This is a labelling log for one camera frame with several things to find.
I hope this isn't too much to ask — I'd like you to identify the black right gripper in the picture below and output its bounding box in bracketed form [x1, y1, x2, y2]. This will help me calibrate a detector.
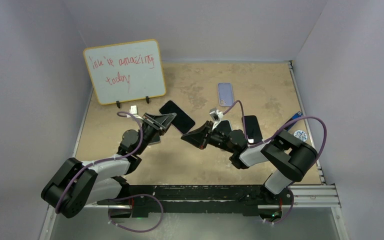
[181, 120, 235, 153]

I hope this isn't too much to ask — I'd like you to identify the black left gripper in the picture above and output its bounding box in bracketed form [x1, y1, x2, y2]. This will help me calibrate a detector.
[136, 113, 177, 156]

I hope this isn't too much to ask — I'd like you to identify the lilac phone case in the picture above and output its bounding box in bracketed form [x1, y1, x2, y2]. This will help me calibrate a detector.
[217, 82, 235, 107]

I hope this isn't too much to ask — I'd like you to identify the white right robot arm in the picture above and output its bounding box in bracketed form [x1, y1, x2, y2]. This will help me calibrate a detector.
[181, 118, 324, 204]

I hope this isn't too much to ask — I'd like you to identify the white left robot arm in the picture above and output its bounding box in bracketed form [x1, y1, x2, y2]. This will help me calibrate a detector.
[40, 111, 177, 219]

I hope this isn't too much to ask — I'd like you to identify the phone in light blue case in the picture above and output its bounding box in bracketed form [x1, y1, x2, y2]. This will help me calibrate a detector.
[214, 120, 232, 135]

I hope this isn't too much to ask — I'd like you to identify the black phone in black case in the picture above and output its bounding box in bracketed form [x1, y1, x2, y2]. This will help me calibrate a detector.
[242, 115, 263, 145]

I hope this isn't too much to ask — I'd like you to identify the yellow framed whiteboard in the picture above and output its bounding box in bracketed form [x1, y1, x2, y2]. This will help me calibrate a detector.
[83, 39, 167, 105]

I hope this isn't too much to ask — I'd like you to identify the small white blue jar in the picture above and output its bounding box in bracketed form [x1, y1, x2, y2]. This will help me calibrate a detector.
[293, 130, 309, 142]

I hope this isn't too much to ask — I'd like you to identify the blue stapler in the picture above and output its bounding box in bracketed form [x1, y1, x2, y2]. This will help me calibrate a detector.
[285, 111, 303, 131]

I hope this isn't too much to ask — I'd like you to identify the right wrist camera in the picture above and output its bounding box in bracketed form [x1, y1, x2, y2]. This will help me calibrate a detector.
[209, 107, 224, 123]

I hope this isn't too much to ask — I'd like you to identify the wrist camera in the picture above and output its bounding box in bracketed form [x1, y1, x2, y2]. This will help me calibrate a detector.
[209, 107, 224, 123]
[129, 105, 143, 121]

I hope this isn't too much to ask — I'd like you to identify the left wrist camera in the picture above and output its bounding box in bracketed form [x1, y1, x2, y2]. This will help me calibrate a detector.
[129, 105, 143, 121]

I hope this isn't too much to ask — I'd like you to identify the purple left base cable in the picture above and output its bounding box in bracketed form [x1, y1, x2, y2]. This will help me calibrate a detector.
[107, 194, 165, 234]

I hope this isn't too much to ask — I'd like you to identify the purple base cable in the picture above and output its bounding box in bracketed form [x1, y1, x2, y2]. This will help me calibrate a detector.
[261, 186, 295, 226]
[107, 194, 165, 234]

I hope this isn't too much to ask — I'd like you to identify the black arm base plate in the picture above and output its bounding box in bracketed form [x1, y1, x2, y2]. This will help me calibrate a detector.
[97, 184, 294, 221]

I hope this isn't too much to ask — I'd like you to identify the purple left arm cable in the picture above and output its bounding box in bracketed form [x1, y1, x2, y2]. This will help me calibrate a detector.
[54, 111, 145, 215]

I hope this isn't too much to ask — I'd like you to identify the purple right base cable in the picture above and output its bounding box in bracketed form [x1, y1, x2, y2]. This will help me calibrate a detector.
[261, 186, 295, 226]

